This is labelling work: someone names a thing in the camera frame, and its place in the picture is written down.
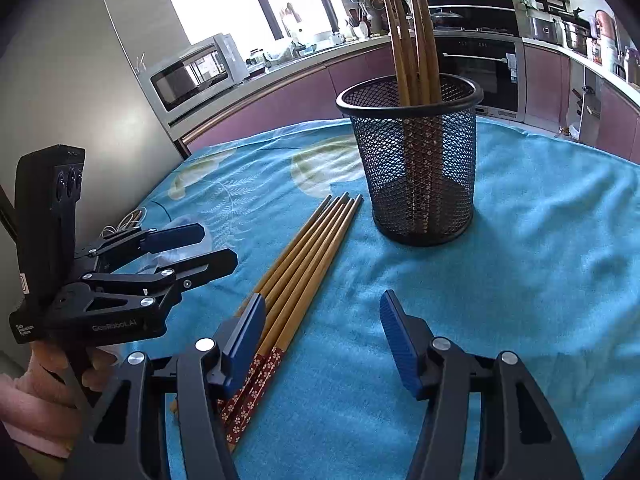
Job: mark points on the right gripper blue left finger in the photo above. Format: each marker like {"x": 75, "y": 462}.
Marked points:
{"x": 237, "y": 340}

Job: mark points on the white microwave oven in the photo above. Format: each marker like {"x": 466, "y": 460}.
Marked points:
{"x": 176, "y": 88}

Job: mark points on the silver refrigerator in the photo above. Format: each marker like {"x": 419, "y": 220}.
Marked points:
{"x": 65, "y": 80}

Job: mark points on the pink lower cabinets left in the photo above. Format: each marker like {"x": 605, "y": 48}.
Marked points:
{"x": 307, "y": 94}

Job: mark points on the pink cabinets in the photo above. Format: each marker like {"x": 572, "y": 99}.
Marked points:
{"x": 565, "y": 92}
{"x": 307, "y": 94}

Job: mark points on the person left hand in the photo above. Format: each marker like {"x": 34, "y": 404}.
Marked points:
{"x": 49, "y": 377}

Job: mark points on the black mesh utensil holder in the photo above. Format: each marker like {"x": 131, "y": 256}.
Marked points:
{"x": 419, "y": 161}

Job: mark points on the black range hood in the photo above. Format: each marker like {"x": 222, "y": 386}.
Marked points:
{"x": 490, "y": 16}

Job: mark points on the black built-in oven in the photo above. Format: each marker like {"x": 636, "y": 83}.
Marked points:
{"x": 496, "y": 62}

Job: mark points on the blue floral tablecloth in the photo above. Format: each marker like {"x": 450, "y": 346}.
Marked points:
{"x": 549, "y": 268}

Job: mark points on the steel stock pot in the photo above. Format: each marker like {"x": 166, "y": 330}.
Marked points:
{"x": 576, "y": 37}

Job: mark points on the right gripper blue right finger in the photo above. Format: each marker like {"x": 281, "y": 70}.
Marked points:
{"x": 409, "y": 339}

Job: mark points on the pink lower cabinets right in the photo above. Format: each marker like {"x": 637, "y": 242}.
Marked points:
{"x": 565, "y": 92}

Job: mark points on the silver rice cooker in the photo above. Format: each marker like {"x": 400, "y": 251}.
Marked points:
{"x": 545, "y": 30}

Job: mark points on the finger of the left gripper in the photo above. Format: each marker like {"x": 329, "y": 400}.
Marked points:
{"x": 186, "y": 274}
{"x": 175, "y": 237}

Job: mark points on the pink thermos jug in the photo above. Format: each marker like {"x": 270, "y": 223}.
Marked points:
{"x": 605, "y": 30}

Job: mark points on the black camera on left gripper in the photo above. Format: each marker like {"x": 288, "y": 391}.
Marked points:
{"x": 47, "y": 188}

